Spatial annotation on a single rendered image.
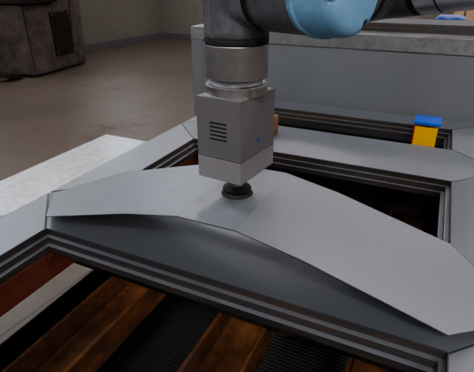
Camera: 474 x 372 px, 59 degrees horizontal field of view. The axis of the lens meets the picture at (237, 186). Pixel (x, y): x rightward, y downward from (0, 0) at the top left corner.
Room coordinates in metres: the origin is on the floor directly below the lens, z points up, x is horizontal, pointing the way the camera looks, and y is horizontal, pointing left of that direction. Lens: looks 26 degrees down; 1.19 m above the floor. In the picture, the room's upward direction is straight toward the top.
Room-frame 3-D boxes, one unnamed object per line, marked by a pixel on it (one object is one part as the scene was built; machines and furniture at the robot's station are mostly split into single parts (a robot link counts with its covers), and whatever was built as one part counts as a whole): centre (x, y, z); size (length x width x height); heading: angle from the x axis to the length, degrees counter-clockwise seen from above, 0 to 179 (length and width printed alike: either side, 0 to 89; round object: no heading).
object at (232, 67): (0.51, 0.00, 1.10); 0.08 x 0.08 x 0.05
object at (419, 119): (0.97, -0.46, 0.88); 0.06 x 0.06 x 0.02; 65
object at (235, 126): (0.52, 0.01, 1.02); 0.10 x 0.09 x 0.16; 58
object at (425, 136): (0.97, -0.46, 0.78); 0.05 x 0.05 x 0.19; 65
